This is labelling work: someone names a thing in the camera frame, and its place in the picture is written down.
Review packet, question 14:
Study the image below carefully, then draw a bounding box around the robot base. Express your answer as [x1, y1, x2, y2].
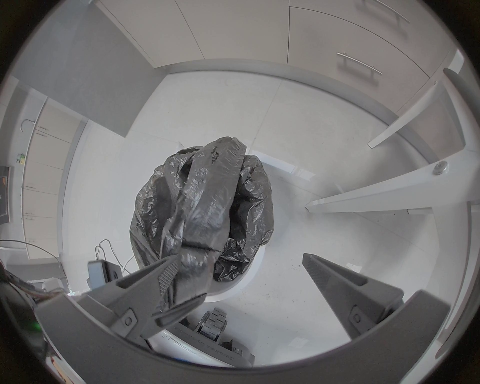
[144, 307, 256, 367]

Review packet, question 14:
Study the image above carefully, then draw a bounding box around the white trash bin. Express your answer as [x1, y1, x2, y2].
[204, 240, 268, 304]

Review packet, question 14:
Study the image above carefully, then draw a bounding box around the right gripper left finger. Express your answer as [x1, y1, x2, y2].
[79, 256, 181, 340]

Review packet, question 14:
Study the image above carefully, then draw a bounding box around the white cabinet with drawers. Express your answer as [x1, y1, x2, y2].
[94, 0, 466, 166]

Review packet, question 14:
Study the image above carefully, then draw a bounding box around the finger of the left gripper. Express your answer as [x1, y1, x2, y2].
[155, 293, 209, 328]

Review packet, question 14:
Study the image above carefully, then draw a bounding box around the black plastic bag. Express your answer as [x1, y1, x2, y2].
[129, 136, 274, 314]

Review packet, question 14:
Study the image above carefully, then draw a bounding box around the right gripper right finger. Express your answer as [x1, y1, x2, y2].
[302, 253, 405, 341]

